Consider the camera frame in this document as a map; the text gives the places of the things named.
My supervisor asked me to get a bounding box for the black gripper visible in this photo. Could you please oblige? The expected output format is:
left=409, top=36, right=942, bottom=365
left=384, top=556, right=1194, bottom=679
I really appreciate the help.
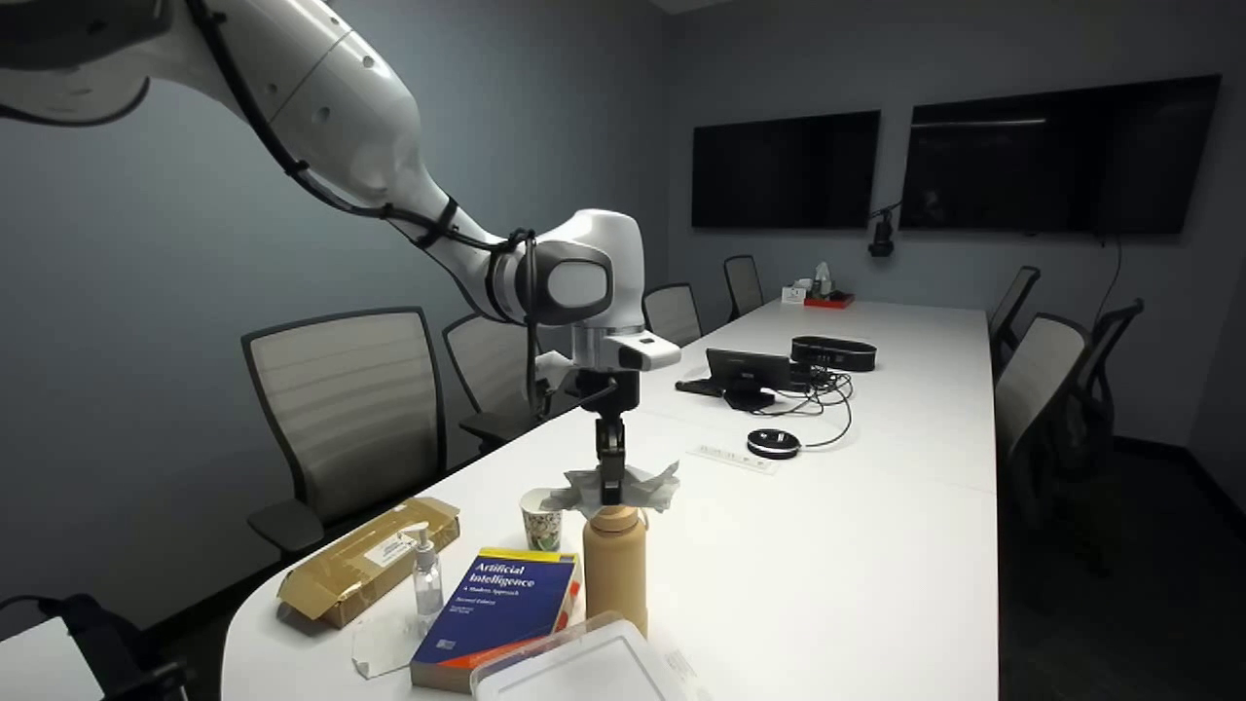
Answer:
left=576, top=371, right=640, bottom=473

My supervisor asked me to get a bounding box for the brown bottle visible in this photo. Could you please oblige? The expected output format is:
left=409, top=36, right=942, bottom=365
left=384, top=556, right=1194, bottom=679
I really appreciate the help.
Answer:
left=584, top=508, right=646, bottom=626

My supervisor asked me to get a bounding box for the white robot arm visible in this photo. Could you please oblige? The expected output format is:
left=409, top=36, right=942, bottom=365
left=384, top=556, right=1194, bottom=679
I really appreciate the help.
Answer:
left=0, top=0, right=672, bottom=374

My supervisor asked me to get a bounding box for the clear sanitizer bottle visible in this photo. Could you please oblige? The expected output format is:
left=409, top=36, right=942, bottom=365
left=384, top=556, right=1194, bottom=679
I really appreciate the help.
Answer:
left=413, top=525, right=443, bottom=626

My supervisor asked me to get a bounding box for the grey mesh office chair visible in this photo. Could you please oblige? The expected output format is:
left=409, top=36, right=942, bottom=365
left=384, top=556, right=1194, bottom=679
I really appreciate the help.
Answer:
left=644, top=286, right=700, bottom=348

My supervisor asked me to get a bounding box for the black tablet console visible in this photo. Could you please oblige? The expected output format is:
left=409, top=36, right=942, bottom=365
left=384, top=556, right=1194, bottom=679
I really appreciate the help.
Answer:
left=683, top=349, right=831, bottom=410

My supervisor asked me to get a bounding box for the patterned paper cup near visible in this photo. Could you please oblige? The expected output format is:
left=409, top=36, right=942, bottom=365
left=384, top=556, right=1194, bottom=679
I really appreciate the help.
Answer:
left=522, top=487, right=559, bottom=553

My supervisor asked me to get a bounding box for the black round puck speaker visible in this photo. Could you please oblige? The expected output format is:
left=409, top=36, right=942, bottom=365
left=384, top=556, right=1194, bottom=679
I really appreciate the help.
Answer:
left=748, top=430, right=801, bottom=460

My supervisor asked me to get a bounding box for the black conference speaker bar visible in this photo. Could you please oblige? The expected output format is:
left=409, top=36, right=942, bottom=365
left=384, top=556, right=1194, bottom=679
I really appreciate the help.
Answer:
left=789, top=334, right=876, bottom=371

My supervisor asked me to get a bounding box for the red tray with tissues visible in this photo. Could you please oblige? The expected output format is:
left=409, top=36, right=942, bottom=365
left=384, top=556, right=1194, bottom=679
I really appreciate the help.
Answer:
left=777, top=266, right=853, bottom=306

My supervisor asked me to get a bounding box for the blue yellow book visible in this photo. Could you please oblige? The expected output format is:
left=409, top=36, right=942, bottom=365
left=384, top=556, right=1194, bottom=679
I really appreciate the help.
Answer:
left=409, top=550, right=579, bottom=692

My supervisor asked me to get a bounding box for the large grey office chair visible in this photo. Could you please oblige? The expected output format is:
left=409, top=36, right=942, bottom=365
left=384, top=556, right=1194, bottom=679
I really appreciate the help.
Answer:
left=240, top=306, right=449, bottom=556

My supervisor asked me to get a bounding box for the clear plastic storage bin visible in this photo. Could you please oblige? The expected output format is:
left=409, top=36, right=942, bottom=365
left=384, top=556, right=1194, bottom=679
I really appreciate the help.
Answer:
left=470, top=618, right=689, bottom=701

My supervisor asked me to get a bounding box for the right side office chair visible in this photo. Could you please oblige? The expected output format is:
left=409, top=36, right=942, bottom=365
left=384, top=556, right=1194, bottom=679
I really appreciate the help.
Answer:
left=992, top=301, right=1145, bottom=531

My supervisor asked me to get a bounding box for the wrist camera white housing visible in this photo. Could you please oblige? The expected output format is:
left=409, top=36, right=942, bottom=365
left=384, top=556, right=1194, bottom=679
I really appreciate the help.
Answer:
left=607, top=331, right=683, bottom=371

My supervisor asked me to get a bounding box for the wall mounted black television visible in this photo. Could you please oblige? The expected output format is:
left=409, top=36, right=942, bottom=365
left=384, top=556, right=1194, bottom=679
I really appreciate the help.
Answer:
left=898, top=74, right=1224, bottom=239

